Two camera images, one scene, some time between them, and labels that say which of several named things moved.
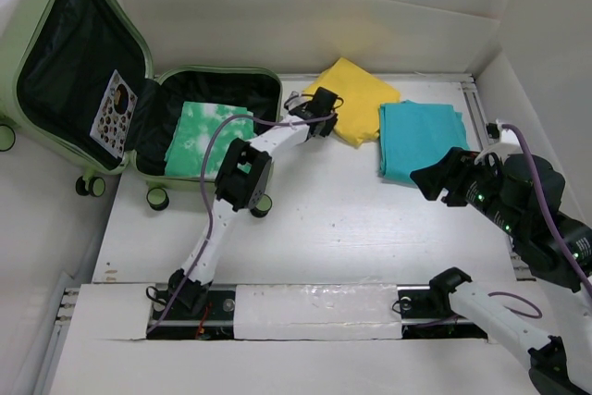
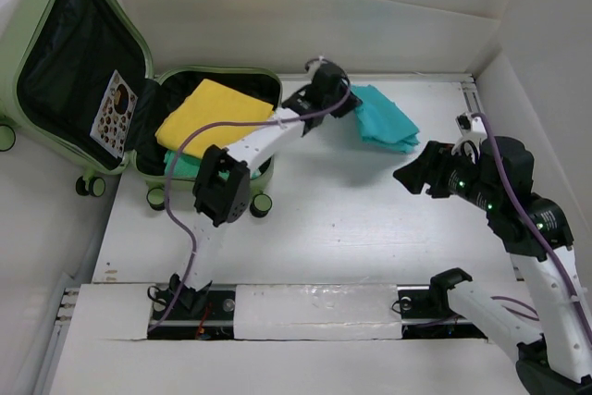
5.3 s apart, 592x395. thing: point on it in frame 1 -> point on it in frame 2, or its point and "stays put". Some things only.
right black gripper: [431, 178] stays put
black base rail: [173, 318] stays put
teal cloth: [413, 136] -> [382, 126]
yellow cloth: [362, 92] -> [213, 104]
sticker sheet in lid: [112, 122] stays put
